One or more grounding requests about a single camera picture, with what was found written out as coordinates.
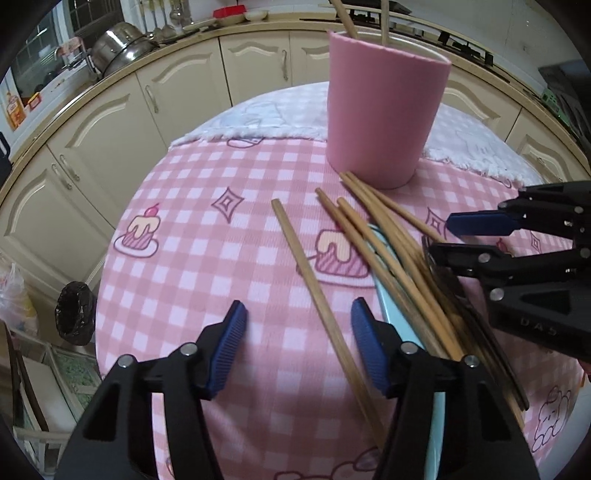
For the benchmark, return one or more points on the stainless steel pot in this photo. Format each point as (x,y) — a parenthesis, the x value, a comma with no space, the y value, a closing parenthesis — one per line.
(120,48)

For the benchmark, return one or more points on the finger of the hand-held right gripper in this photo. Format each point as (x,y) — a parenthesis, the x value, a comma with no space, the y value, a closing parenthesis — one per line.
(461,261)
(480,223)

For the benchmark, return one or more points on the white floor rack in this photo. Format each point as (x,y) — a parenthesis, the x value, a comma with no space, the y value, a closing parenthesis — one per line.
(51,401)

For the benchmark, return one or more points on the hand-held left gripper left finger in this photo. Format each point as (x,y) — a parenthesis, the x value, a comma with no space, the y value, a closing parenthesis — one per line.
(228,341)

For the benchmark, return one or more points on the plastic bag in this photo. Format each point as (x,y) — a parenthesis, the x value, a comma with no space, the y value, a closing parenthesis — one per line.
(16,300)

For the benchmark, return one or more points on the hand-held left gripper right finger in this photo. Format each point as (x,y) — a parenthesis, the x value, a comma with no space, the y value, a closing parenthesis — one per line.
(369,346)

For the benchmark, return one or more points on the red bowl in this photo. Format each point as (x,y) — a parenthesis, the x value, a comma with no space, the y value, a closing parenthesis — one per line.
(229,16)

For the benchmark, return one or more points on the small white bowl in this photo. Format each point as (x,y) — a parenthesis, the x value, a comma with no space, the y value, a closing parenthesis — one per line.
(255,15)

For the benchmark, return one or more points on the orange labelled bottle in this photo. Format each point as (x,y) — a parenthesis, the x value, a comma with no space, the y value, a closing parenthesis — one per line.
(15,113)

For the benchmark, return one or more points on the green box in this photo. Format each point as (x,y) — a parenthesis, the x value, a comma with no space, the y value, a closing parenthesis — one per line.
(554,104)

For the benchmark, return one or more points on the pink checkered blanket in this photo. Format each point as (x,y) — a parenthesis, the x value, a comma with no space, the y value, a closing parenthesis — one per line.
(207,277)

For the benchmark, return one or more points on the pink cup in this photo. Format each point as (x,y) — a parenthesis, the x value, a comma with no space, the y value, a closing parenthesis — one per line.
(383,115)

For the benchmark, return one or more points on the light blue spatula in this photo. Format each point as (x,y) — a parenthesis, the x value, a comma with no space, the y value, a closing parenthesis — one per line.
(389,304)

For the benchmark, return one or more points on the black gas stove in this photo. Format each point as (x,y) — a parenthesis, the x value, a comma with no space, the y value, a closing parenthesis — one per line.
(443,39)

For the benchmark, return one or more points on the hanging metal ladles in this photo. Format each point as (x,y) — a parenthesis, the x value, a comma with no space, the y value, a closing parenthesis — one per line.
(161,23)

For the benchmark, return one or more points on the black trash bin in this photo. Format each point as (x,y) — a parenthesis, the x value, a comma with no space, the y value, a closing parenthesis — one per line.
(74,314)

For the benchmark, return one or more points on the kitchen window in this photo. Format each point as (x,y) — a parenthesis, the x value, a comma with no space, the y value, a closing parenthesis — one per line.
(55,41)

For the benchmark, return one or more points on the dark brown chopstick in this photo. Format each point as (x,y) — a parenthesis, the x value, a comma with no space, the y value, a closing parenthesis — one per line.
(489,350)
(466,318)

